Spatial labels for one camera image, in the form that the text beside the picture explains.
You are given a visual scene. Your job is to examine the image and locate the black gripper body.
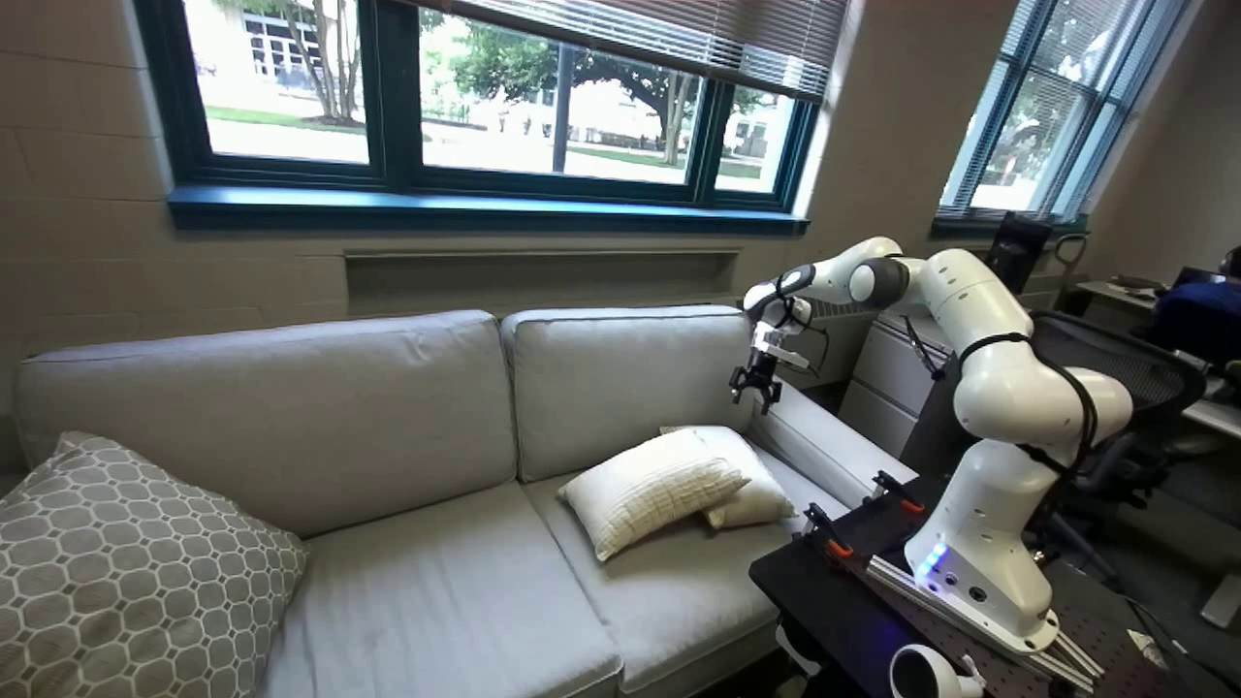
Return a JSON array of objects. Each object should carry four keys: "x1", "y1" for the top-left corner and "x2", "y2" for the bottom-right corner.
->
[{"x1": 738, "y1": 345, "x2": 788, "y2": 387}]

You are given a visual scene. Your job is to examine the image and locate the cream striped pillow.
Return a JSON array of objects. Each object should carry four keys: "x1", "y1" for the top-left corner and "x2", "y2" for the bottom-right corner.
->
[
  {"x1": 658, "y1": 424, "x2": 798, "y2": 533},
  {"x1": 554, "y1": 426, "x2": 758, "y2": 567}
]

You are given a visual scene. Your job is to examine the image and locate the grey drawer cabinet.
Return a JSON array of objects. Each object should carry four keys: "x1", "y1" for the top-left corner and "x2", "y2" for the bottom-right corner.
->
[{"x1": 838, "y1": 306, "x2": 967, "y2": 460}]

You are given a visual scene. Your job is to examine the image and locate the orange black clamp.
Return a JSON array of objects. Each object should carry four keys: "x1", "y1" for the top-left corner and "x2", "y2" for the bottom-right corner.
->
[
  {"x1": 803, "y1": 501, "x2": 868, "y2": 567},
  {"x1": 868, "y1": 466, "x2": 935, "y2": 520}
]

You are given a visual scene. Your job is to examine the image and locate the black robot table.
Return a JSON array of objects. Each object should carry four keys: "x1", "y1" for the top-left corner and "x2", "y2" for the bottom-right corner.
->
[{"x1": 748, "y1": 469, "x2": 1241, "y2": 698}]

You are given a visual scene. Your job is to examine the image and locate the silver robot mounting plate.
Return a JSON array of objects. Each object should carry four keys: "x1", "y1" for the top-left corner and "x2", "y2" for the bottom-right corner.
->
[{"x1": 861, "y1": 550, "x2": 1109, "y2": 692}]

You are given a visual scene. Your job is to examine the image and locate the white VR controller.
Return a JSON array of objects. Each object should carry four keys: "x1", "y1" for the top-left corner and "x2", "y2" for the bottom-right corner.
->
[{"x1": 885, "y1": 641, "x2": 994, "y2": 698}]

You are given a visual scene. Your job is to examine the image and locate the grey window blinds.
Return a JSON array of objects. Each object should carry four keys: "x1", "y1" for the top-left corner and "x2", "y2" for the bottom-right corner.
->
[{"x1": 411, "y1": 0, "x2": 859, "y2": 102}]

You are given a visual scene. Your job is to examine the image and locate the grey fabric sofa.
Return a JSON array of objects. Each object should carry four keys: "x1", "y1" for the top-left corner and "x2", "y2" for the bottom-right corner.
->
[{"x1": 11, "y1": 301, "x2": 923, "y2": 698}]

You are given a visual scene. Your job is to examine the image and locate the narrow light blue window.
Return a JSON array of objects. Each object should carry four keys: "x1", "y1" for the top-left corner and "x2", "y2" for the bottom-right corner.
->
[{"x1": 931, "y1": 0, "x2": 1200, "y2": 245}]

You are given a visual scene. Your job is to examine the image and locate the black office chair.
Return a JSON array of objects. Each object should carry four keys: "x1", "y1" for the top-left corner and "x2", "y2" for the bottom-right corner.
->
[{"x1": 1033, "y1": 306, "x2": 1213, "y2": 511}]

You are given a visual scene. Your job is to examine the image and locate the dark blue desk object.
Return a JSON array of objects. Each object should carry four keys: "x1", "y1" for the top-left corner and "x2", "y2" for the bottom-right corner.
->
[{"x1": 1155, "y1": 265, "x2": 1241, "y2": 369}]

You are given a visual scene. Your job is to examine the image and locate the grey lattice pattern pillow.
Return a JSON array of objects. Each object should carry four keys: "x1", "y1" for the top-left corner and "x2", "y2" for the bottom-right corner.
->
[{"x1": 0, "y1": 426, "x2": 313, "y2": 698}]

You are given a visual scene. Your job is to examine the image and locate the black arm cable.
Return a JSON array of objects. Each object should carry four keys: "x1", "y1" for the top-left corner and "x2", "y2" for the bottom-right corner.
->
[{"x1": 899, "y1": 310, "x2": 1104, "y2": 483}]

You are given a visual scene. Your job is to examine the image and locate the wide blue frame window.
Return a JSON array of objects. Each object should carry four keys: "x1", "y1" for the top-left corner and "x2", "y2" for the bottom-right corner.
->
[{"x1": 131, "y1": 0, "x2": 830, "y2": 241}]

